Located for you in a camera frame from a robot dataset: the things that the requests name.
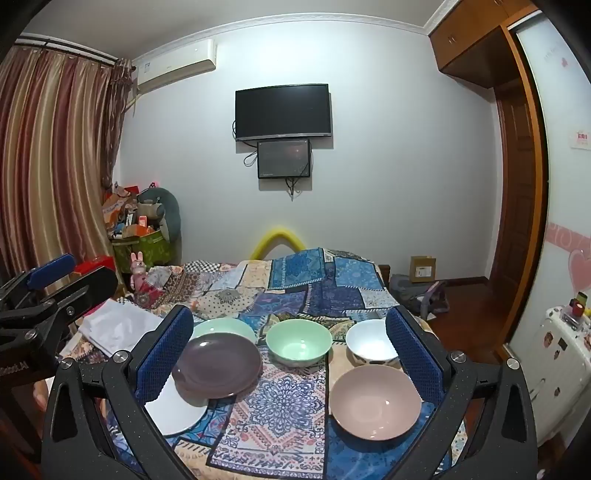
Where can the black wall television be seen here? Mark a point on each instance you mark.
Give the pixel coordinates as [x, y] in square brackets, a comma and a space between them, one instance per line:
[282, 111]

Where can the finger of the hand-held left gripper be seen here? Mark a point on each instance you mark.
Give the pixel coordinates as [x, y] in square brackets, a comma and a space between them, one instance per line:
[94, 284]
[51, 270]

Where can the striped brown curtain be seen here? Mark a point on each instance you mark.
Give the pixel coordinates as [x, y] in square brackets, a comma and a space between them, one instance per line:
[51, 152]

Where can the white plate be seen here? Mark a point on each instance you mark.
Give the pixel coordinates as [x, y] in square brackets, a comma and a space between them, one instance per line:
[175, 415]

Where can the pink label sticker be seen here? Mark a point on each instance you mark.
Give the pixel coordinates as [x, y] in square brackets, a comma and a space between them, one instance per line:
[582, 138]

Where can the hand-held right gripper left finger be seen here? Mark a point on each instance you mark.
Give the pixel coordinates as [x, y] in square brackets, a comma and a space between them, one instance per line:
[164, 357]

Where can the white air conditioner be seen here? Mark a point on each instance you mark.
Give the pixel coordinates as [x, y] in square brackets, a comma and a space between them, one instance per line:
[175, 62]

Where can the green storage box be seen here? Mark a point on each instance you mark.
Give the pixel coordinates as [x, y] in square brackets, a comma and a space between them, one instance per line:
[147, 251]

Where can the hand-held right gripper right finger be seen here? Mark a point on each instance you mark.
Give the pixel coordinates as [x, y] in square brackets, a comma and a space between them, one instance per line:
[413, 355]

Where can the grey bag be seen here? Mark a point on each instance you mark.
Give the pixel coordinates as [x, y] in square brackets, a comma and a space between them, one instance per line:
[415, 295]

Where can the pile of assorted packages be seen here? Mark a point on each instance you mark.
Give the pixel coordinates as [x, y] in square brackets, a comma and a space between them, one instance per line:
[122, 207]

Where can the pink bowl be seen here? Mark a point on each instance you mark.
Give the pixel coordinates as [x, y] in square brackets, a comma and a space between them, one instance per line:
[374, 401]

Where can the patchwork printed blanket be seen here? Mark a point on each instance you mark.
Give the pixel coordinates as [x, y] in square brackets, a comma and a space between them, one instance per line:
[286, 406]

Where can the purple plate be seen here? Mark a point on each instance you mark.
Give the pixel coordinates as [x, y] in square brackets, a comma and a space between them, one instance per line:
[217, 364]

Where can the white folded cloth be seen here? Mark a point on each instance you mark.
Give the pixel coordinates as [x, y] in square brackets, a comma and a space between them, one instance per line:
[120, 323]

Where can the white wardrobe door with hearts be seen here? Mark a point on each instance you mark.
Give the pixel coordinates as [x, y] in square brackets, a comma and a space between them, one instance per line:
[563, 194]

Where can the yellow foam noodle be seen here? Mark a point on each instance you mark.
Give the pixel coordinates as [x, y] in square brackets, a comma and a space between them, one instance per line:
[277, 233]

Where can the cardboard box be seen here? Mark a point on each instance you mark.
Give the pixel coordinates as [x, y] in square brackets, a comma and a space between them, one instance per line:
[422, 269]

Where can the red box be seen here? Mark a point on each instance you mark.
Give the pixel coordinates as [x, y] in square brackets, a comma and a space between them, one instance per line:
[92, 266]

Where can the small black wall monitor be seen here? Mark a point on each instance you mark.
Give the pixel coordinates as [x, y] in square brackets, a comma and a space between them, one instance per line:
[284, 158]

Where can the wooden door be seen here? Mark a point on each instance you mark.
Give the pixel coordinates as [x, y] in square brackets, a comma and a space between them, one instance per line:
[519, 207]

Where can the wooden overhead cabinet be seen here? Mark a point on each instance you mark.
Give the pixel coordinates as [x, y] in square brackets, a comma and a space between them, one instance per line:
[466, 41]

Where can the white bowl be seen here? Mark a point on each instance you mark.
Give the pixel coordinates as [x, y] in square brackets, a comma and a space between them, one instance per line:
[369, 341]

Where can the green plate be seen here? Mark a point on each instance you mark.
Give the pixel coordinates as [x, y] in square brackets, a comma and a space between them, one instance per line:
[226, 328]

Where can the green bowl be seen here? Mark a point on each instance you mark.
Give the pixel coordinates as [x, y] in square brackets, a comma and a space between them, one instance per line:
[298, 346]

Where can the pink bunny toy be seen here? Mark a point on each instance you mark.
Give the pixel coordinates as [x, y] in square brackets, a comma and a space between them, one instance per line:
[139, 272]

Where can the white stickered appliance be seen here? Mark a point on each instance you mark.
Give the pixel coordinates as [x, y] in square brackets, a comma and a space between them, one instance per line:
[561, 369]

